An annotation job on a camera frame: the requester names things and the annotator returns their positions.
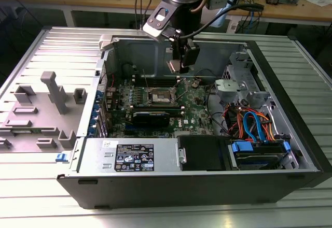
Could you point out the silver CPU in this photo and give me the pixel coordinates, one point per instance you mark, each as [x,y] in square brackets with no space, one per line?
[173,67]

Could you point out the black RAM slot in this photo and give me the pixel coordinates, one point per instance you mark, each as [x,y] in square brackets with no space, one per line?
[160,77]
[176,114]
[160,82]

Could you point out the CPU socket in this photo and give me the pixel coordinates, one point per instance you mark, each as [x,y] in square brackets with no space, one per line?
[159,96]

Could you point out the round coin cell battery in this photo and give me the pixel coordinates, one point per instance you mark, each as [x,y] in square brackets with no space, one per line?
[195,84]

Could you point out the silver metal drive cage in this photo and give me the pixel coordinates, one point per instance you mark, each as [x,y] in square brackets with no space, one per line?
[228,85]

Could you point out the green motherboard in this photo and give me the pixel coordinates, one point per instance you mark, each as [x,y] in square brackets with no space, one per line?
[193,108]

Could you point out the black graphics card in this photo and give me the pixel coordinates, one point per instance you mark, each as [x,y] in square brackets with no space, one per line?
[150,120]

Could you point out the blue plastic card retainer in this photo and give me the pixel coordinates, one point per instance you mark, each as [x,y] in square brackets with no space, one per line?
[98,96]
[94,119]
[96,108]
[91,131]

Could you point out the white paper sheet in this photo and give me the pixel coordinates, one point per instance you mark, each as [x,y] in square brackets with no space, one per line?
[319,0]

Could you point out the silver power supply unit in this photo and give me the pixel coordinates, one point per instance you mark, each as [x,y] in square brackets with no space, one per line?
[166,155]

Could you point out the hard disk in blue carrier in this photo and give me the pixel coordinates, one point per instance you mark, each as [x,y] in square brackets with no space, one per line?
[243,147]

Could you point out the grey parts rack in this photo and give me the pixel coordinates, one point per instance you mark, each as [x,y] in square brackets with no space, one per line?
[44,116]

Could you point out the black PC case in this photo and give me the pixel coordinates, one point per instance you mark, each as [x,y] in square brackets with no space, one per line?
[155,191]

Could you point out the blue plastic latch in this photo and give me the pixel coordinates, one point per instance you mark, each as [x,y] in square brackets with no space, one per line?
[61,157]

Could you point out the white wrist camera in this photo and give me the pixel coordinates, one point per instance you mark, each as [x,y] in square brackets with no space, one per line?
[155,32]

